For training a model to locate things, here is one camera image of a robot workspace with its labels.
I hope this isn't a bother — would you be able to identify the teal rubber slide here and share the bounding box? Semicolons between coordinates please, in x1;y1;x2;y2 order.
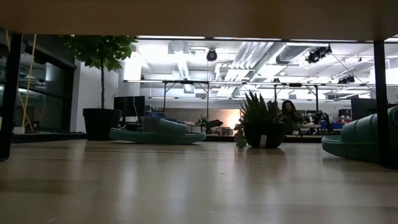
322;105;398;164
108;118;207;146

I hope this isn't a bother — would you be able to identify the succulent plant in black pot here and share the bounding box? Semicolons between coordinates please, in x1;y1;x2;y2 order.
234;90;289;149

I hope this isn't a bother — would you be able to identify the black computer monitor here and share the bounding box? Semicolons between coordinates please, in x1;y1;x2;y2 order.
351;98;377;121
113;95;146;118

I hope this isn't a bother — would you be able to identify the person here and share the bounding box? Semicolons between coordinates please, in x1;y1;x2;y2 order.
281;100;304;134

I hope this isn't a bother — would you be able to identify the large leafy potted plant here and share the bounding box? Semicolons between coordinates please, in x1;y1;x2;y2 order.
60;34;138;141

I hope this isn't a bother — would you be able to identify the background black metal frame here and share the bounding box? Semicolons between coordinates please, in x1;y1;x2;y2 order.
124;79;321;122

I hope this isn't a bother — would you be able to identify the black wire rack stand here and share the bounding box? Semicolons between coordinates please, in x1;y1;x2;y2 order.
0;0;398;170

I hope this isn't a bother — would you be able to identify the black ceiling camera rig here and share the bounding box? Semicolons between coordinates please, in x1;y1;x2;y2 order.
305;45;333;65

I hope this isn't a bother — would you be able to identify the black aluminium table frame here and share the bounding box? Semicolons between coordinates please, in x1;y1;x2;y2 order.
11;132;324;144

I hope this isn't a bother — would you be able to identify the yellow cable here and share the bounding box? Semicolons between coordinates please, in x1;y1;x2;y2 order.
17;33;37;128

